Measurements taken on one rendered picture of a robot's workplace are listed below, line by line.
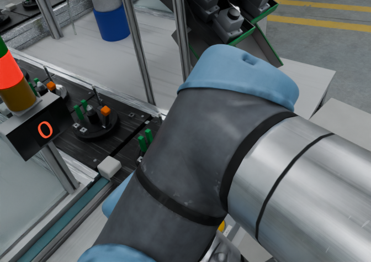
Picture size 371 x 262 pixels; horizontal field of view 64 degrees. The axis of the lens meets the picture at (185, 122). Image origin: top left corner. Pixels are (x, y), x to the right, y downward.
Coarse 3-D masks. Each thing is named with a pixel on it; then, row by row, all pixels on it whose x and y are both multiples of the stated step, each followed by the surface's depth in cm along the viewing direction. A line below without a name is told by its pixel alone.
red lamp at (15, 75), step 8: (8, 56) 48; (0, 64) 47; (8, 64) 48; (16, 64) 50; (0, 72) 47; (8, 72) 48; (16, 72) 49; (0, 80) 48; (8, 80) 49; (16, 80) 50; (0, 88) 49
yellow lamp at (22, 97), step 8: (24, 80) 51; (8, 88) 49; (16, 88) 50; (24, 88) 51; (0, 96) 51; (8, 96) 50; (16, 96) 51; (24, 96) 52; (32, 96) 53; (8, 104) 52; (16, 104) 52; (24, 104) 52; (32, 104) 53
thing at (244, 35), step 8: (160, 0) 77; (168, 0) 74; (184, 0) 70; (224, 0) 78; (224, 8) 80; (192, 16) 72; (192, 24) 73; (200, 24) 76; (208, 24) 76; (248, 24) 77; (200, 32) 73; (208, 32) 75; (248, 32) 75; (208, 40) 72; (216, 40) 74; (240, 40) 75
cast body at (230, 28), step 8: (232, 8) 70; (216, 16) 75; (224, 16) 70; (232, 16) 69; (240, 16) 71; (216, 24) 73; (224, 24) 71; (232, 24) 70; (240, 24) 72; (216, 32) 75; (224, 32) 72; (232, 32) 72; (240, 32) 73; (224, 40) 73; (232, 40) 74
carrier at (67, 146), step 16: (96, 96) 91; (80, 112) 89; (96, 112) 88; (112, 112) 92; (128, 112) 94; (144, 112) 93; (80, 128) 88; (96, 128) 87; (112, 128) 87; (128, 128) 89; (64, 144) 87; (80, 144) 86; (96, 144) 86; (112, 144) 85; (80, 160) 82; (96, 160) 81
